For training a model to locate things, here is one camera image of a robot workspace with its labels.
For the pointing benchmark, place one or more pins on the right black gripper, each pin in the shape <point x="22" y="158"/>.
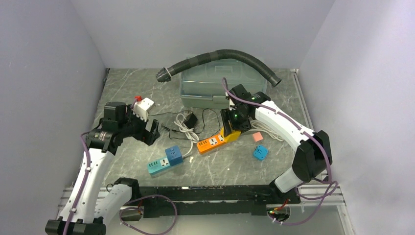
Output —
<point x="226" y="115"/>

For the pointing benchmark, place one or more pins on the yellow cube socket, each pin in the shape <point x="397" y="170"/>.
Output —
<point x="234" y="135"/>

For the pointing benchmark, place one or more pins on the black power adapter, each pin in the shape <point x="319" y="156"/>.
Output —
<point x="190" y="121"/>

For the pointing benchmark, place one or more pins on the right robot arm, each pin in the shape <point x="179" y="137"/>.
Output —
<point x="312" y="149"/>

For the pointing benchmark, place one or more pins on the teal power strip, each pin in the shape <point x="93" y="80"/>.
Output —
<point x="162" y="164"/>

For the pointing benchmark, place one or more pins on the aluminium rail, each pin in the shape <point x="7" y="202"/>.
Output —
<point x="256" y="193"/>

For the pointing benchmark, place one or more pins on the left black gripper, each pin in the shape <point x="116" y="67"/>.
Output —
<point x="149" y="136"/>

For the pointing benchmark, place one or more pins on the translucent green storage box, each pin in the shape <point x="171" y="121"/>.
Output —
<point x="201" y="86"/>

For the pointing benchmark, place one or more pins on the light blue flat adapter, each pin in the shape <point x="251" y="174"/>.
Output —
<point x="260" y="152"/>

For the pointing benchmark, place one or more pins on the blue cube socket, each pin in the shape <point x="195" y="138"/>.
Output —
<point x="174" y="155"/>

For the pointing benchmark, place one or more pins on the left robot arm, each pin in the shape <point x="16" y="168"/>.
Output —
<point x="84" y="214"/>

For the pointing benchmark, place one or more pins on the orange power strip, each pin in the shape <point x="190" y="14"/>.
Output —
<point x="209" y="144"/>

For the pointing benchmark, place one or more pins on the pink small block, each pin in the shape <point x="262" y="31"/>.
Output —
<point x="257" y="137"/>

